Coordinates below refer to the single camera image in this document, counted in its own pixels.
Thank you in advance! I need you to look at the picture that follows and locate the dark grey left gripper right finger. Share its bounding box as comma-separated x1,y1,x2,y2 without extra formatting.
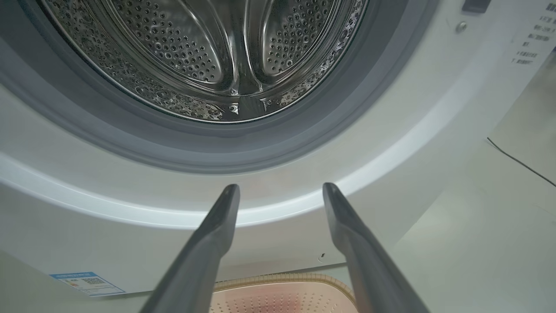
322,182,429,313

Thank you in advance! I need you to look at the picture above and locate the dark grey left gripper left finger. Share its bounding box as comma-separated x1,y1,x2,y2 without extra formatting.
140,184,241,313

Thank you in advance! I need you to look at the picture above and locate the cream perforated laundry basket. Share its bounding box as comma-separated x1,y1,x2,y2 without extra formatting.
210,273,359,313

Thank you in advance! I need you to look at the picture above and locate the white front-load washing machine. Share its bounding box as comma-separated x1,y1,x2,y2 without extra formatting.
0,0,556,298

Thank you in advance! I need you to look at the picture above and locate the blue energy label sticker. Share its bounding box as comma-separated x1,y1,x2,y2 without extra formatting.
49,272,126,297

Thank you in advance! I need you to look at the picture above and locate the black floor cable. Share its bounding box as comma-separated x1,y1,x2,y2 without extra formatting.
486,137,556,188

